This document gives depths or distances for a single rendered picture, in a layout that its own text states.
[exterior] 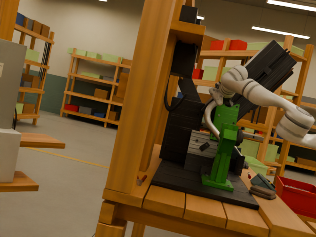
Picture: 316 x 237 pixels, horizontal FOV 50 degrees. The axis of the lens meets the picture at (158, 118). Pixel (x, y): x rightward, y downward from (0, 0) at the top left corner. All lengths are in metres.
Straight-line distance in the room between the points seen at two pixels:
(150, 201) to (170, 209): 0.07
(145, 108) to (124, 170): 0.22
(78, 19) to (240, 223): 10.98
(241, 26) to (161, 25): 9.95
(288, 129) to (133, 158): 0.51
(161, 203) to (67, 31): 10.93
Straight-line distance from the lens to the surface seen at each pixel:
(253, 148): 4.46
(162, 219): 1.25
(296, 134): 1.17
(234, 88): 1.32
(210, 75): 5.26
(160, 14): 1.14
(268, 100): 1.23
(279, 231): 1.20
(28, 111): 8.17
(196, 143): 1.73
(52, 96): 11.82
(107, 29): 11.44
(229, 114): 1.76
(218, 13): 11.10
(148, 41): 1.13
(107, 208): 1.19
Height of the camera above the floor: 1.21
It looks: 3 degrees down
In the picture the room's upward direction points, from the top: 12 degrees clockwise
